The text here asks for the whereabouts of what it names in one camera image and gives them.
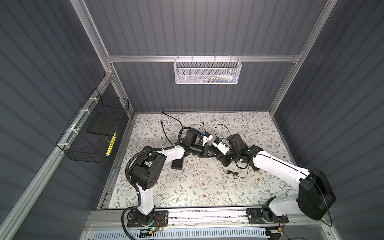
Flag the white wire mesh basket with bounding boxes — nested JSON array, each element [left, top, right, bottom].
[[173, 58, 242, 85]]

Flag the black power adapter with cable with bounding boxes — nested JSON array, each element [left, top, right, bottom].
[[224, 164, 250, 180]]

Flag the black wire wall basket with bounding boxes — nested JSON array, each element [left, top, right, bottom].
[[57, 90, 131, 164]]

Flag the black network switch box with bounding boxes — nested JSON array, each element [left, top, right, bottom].
[[217, 155, 231, 167]]

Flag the black foam pad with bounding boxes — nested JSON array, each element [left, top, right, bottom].
[[87, 113, 120, 137]]

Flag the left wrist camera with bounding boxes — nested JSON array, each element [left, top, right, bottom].
[[202, 132, 213, 146]]

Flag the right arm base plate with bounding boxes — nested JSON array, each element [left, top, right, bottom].
[[246, 208, 289, 224]]

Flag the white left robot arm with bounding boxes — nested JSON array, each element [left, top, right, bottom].
[[121, 127, 213, 240]]

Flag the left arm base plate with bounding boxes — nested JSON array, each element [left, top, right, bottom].
[[127, 210, 169, 228]]

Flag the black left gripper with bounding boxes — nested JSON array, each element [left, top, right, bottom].
[[190, 144, 218, 159]]

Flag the white slotted cable duct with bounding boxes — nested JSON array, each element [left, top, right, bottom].
[[91, 227, 271, 240]]

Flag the long black cable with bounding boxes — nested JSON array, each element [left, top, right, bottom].
[[159, 111, 184, 146]]

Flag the small black adapter with cable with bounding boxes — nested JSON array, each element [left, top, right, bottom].
[[191, 122, 206, 133]]

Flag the items in white basket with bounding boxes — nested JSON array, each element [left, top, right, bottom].
[[198, 74, 238, 84]]

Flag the long black power brick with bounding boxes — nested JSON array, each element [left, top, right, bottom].
[[171, 159, 184, 170]]

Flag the yellow striped tool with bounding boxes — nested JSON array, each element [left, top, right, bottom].
[[106, 132, 118, 157]]

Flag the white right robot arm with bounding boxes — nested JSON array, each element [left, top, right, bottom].
[[213, 134, 337, 223]]

